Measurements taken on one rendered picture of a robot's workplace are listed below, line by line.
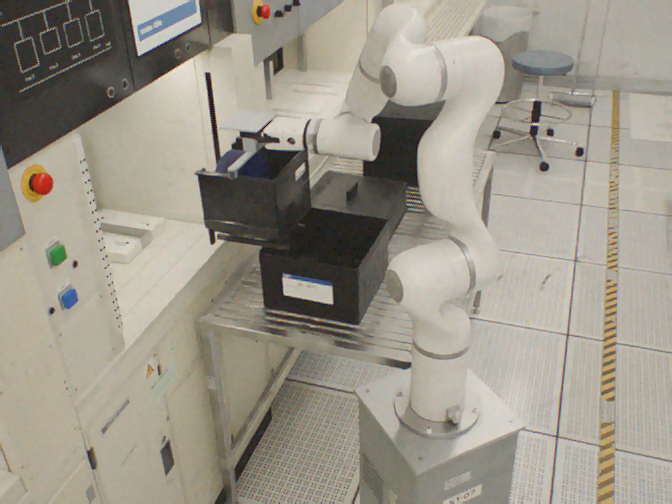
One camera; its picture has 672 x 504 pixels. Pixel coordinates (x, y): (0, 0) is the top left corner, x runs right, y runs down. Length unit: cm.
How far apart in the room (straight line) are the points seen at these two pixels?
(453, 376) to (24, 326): 84
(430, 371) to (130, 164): 112
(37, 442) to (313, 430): 133
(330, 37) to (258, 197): 175
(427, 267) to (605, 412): 162
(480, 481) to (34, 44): 125
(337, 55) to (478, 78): 214
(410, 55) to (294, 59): 226
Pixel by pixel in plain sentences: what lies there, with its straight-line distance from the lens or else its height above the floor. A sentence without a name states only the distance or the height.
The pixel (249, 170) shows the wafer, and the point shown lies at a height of 115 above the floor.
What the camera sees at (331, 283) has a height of 88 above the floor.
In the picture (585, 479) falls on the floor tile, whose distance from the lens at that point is 262.
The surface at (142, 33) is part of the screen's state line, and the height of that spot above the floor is 151.
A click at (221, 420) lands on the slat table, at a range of 217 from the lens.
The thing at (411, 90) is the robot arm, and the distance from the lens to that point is 122.
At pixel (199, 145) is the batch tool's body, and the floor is 112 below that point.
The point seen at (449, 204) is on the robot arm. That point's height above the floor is 129.
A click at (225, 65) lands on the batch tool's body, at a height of 135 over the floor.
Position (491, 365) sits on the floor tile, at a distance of 297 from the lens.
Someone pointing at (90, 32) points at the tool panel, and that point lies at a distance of 149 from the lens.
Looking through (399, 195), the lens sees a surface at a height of 86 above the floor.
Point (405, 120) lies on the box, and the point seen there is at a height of 100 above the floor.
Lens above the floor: 191
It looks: 32 degrees down
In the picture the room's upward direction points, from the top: 2 degrees counter-clockwise
